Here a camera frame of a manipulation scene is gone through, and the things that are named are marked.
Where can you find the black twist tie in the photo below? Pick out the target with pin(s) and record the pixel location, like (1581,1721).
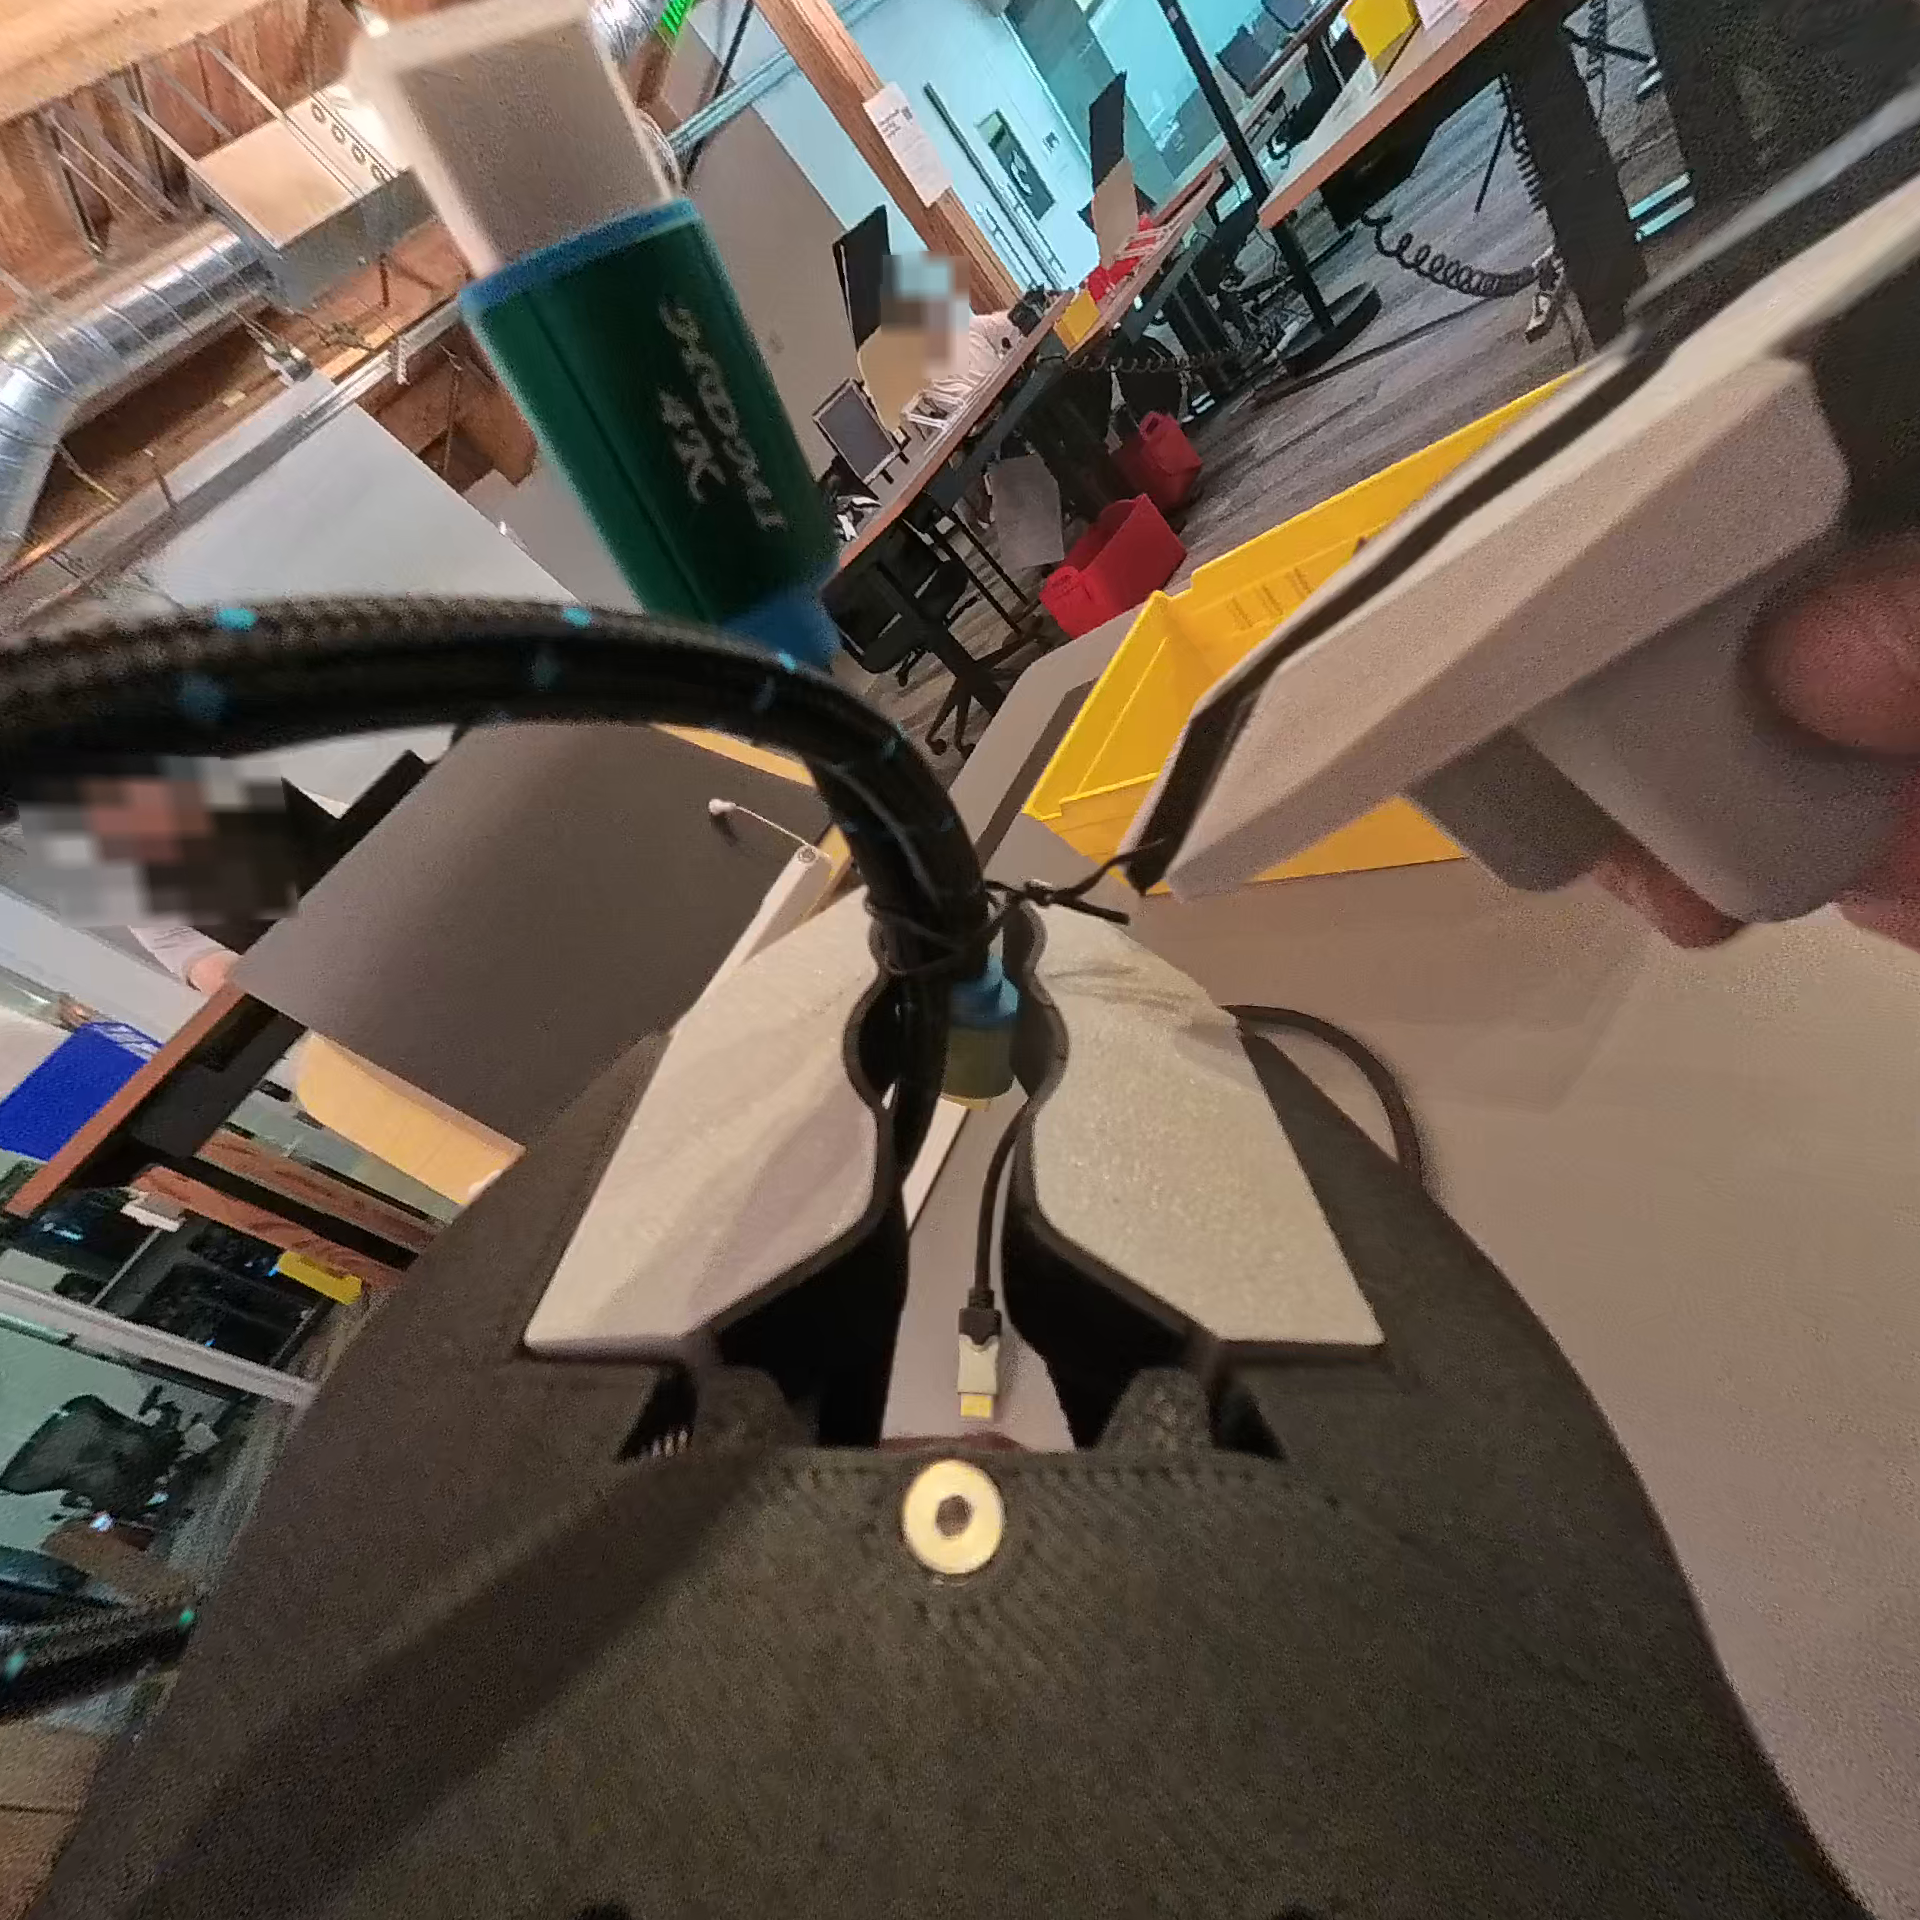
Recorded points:
(930,945)

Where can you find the brown top black frame desk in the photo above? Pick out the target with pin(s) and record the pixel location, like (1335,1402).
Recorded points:
(149,1110)

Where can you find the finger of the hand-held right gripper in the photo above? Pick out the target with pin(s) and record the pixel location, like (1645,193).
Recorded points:
(1499,646)
(1799,278)

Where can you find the black floor lamp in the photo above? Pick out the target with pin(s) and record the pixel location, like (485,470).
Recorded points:
(1243,149)

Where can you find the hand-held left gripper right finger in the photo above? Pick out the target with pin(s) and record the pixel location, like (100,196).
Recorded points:
(1200,1202)

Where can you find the blue storage box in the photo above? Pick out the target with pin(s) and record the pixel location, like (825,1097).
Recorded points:
(67,1097)

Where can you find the wooden board stand white base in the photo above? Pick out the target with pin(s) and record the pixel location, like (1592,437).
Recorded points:
(523,901)

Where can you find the black mesh chair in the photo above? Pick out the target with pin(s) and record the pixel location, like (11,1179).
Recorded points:
(90,1455)

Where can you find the grey hanging board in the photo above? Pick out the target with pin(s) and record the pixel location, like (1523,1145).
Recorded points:
(1026,511)

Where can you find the person's right hand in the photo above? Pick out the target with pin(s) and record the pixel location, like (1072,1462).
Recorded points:
(1844,661)

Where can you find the small yellow floor bin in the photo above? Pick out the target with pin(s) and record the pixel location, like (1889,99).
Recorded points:
(319,1278)

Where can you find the low red basket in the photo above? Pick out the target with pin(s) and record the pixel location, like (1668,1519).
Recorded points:
(1117,564)

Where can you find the yellow plastic bin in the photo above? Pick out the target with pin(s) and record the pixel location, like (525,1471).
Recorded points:
(1141,721)

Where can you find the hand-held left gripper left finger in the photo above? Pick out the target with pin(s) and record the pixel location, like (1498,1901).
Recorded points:
(720,1186)

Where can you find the grey desk monitor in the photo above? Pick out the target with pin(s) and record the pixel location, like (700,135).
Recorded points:
(852,429)

